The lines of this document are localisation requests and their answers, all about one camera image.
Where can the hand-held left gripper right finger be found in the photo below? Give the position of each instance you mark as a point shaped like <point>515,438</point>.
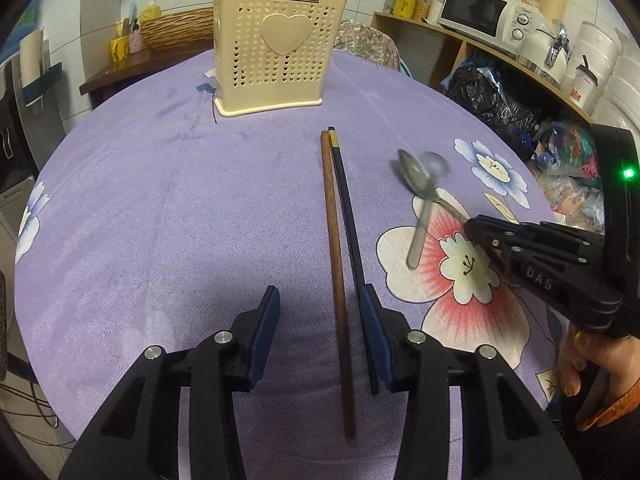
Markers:
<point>375,335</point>

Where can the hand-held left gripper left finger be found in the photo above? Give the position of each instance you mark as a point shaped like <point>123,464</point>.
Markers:
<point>262,330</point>

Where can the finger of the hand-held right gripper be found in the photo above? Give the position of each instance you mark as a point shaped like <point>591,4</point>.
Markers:
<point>500,230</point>
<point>505,260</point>

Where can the brown single chopstick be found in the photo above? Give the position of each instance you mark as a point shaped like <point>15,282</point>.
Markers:
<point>337,285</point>

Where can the metal spoon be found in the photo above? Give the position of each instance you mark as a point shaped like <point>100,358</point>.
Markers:
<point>419,232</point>
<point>414,176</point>

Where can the dark chopstick gold band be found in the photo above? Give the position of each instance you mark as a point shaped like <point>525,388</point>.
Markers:
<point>347,210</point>

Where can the cream perforated cutlery holder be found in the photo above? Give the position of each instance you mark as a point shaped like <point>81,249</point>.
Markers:
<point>250,60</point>

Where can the person's right forearm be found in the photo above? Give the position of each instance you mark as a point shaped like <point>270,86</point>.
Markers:
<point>610,440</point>

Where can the person's right hand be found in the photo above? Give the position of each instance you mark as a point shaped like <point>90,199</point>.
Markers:
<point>575,360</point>

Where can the colourful plastic bag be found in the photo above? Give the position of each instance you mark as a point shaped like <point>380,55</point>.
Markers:
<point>570,160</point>

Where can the black plastic bag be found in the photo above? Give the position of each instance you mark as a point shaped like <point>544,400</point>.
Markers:
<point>490,105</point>

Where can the purple floral tablecloth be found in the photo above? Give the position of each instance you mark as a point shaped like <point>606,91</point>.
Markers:
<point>175,210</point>

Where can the white cup red label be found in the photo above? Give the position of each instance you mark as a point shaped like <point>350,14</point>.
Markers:
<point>582,85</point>

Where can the blue round basin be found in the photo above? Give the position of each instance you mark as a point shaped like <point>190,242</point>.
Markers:
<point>406,69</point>

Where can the stacks of white foam bowls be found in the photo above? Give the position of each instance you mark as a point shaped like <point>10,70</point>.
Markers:
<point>615,70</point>

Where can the wooden shelf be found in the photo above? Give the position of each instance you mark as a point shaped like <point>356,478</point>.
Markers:
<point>415,35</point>

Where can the white microwave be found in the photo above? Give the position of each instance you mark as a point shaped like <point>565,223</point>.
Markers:
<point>472,12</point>

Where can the floral cloth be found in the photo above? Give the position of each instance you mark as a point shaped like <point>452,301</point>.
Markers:
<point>365,42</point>

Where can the small wicker holder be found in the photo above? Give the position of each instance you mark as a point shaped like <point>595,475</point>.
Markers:
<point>422,7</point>

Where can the dark wooden counter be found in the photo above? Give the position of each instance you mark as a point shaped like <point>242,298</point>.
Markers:
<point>130,72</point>

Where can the yellow cup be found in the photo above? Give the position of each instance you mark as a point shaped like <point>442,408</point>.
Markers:
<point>119,52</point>

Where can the patterned toothbrush cup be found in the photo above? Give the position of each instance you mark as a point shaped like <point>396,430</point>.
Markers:
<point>135,42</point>

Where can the wicker basket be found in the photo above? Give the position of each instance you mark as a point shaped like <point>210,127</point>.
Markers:
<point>175,27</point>

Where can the yellow soap bottle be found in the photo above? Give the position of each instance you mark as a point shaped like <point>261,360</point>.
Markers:
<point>150,10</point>

